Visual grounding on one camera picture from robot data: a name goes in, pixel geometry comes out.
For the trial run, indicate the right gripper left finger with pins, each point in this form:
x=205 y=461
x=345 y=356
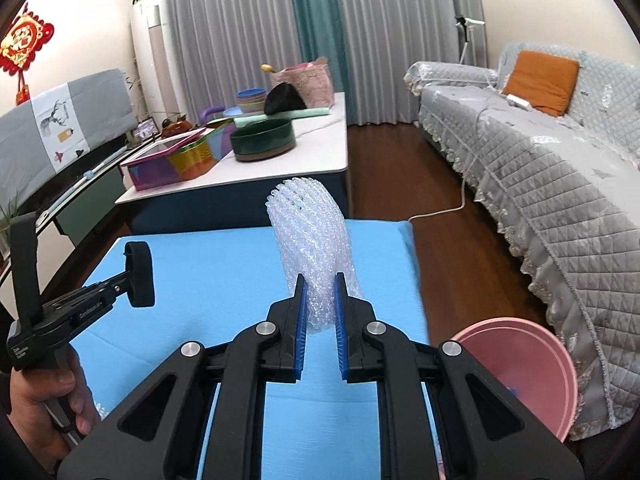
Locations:
x=200 y=413

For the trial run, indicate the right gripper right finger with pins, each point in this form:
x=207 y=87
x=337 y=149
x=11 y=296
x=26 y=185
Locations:
x=442 y=414

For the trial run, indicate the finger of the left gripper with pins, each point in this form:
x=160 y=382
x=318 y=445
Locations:
x=107 y=287

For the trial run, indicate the person's left hand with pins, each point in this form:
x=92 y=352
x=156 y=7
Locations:
x=29 y=392

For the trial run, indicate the pink plastic basin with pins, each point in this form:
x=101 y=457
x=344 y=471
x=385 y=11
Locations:
x=527 y=357

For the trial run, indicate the tv cabinet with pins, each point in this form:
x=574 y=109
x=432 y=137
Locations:
x=74 y=230

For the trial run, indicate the blue foam table mat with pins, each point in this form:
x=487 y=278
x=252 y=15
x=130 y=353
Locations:
x=211 y=285

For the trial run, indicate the colourful storage box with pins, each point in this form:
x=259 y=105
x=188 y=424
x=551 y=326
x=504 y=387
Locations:
x=180 y=158

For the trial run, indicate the grey covered television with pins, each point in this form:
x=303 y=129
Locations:
x=45 y=135

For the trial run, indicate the white top coffee table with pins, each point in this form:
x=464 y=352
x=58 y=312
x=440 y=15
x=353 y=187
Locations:
x=233 y=194

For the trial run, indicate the white standing air conditioner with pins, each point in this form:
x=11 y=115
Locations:
x=157 y=60

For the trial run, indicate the dark green round tin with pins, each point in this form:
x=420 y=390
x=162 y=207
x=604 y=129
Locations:
x=262 y=140

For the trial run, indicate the grey quilted sofa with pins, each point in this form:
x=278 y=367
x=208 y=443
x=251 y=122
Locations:
x=564 y=192

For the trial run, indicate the stacked coloured bowls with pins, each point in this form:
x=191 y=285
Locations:
x=252 y=100

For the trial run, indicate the red chinese knot ornament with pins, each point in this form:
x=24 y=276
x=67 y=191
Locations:
x=26 y=37

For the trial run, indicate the black hat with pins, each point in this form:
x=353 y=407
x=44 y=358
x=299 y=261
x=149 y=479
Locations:
x=283 y=98

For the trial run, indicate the grey curtain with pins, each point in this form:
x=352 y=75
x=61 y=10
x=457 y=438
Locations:
x=369 y=44

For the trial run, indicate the pink quilted basket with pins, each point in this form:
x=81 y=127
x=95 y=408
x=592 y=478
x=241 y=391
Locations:
x=312 y=81

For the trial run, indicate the white power strip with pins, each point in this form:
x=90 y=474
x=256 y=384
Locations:
x=518 y=102

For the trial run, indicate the teal curtain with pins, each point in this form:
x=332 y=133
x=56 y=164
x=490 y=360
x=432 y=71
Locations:
x=321 y=32

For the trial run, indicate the far orange cushion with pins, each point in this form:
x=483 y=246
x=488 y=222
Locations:
x=546 y=81

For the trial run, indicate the white floor lamp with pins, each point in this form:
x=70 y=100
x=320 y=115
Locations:
x=466 y=25

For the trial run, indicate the small photo frame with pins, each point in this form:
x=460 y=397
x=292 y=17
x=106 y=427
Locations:
x=147 y=129

